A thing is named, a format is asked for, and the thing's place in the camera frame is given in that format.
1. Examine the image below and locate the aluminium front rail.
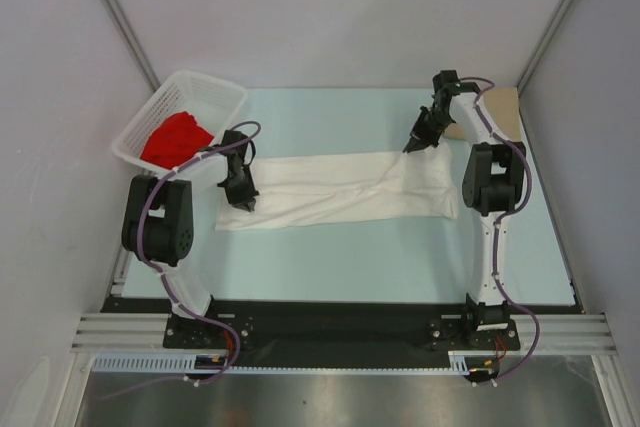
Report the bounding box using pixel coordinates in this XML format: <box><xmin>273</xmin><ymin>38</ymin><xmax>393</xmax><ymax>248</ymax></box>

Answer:
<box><xmin>71</xmin><ymin>313</ymin><xmax>617</xmax><ymax>356</ymax></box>

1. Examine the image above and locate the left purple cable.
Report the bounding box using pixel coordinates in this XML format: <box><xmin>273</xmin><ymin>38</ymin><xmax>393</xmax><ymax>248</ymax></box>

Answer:
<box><xmin>92</xmin><ymin>120</ymin><xmax>264</xmax><ymax>401</ymax></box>

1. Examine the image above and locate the aluminium frame post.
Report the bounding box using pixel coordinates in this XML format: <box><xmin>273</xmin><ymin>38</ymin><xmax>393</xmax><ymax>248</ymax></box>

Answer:
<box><xmin>514</xmin><ymin>0</ymin><xmax>604</xmax><ymax>93</ymax></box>
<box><xmin>100</xmin><ymin>0</ymin><xmax>160</xmax><ymax>92</ymax></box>

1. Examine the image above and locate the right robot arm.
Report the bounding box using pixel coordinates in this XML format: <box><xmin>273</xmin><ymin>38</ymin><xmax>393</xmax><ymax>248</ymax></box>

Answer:
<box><xmin>403</xmin><ymin>70</ymin><xmax>532</xmax><ymax>350</ymax></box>

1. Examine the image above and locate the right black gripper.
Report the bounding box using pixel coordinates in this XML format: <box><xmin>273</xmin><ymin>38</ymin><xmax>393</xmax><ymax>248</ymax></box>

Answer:
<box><xmin>404</xmin><ymin>106</ymin><xmax>454</xmax><ymax>154</ymax></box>

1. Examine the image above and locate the white t shirt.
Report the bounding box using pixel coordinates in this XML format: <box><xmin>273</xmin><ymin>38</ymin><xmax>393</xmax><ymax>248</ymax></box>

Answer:
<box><xmin>215</xmin><ymin>145</ymin><xmax>459</xmax><ymax>231</ymax></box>

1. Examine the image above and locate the white slotted cable duct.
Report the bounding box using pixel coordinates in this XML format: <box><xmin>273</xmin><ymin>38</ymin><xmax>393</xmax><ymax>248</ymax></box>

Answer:
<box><xmin>91</xmin><ymin>352</ymin><xmax>478</xmax><ymax>376</ymax></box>

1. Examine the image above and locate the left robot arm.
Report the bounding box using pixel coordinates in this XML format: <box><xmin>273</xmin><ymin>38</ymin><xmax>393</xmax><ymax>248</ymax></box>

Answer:
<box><xmin>121</xmin><ymin>125</ymin><xmax>259</xmax><ymax>347</ymax></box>

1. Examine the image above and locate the folded tan t shirt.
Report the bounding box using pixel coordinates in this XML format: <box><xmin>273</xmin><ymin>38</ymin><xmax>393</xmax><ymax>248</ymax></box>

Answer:
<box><xmin>444</xmin><ymin>87</ymin><xmax>523</xmax><ymax>145</ymax></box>

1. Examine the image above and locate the right aluminium frame post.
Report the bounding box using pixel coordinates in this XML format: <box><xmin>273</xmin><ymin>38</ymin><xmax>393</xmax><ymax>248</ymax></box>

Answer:
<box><xmin>514</xmin><ymin>0</ymin><xmax>604</xmax><ymax>93</ymax></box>

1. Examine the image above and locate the white plastic basket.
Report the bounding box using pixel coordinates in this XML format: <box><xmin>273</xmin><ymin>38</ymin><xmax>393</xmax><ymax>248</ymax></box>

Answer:
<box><xmin>112</xmin><ymin>70</ymin><xmax>248</xmax><ymax>175</ymax></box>

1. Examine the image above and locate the red t shirt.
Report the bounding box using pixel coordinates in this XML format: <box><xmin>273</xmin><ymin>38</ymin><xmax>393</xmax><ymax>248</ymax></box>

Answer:
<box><xmin>140</xmin><ymin>111</ymin><xmax>214</xmax><ymax>169</ymax></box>

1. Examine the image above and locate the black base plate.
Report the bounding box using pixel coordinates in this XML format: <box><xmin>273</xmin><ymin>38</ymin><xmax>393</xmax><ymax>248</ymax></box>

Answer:
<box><xmin>102</xmin><ymin>296</ymin><xmax>521</xmax><ymax>371</ymax></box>

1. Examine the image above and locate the left aluminium frame post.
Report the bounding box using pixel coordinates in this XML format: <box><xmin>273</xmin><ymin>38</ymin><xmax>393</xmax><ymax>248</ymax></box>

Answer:
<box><xmin>100</xmin><ymin>0</ymin><xmax>160</xmax><ymax>92</ymax></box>

